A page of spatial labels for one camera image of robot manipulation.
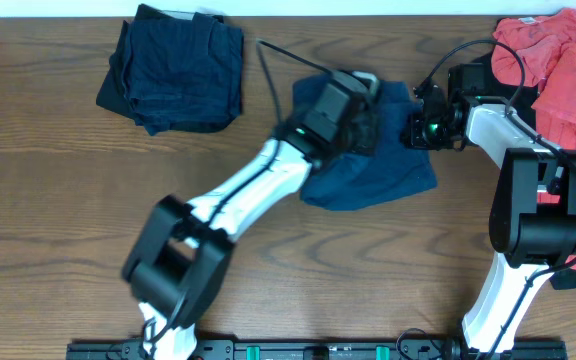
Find black garment under pile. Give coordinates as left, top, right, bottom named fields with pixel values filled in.
left=472, top=53, right=576, bottom=290

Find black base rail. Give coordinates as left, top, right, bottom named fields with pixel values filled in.
left=66, top=338, right=568, bottom=360

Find navy blue denim shorts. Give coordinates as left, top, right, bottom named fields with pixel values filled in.
left=299, top=81, right=438, bottom=211

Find folded navy garment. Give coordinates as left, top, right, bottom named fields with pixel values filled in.
left=120, top=13, right=244, bottom=136

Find red shirt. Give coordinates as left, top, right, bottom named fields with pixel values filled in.
left=493, top=8, right=576, bottom=150

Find folded black garment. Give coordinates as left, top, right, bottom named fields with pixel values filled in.
left=96, top=4, right=232, bottom=136

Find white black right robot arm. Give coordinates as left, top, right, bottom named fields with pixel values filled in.
left=401, top=80, right=576, bottom=359

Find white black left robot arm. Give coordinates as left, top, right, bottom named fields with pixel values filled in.
left=121, top=70, right=382, bottom=359

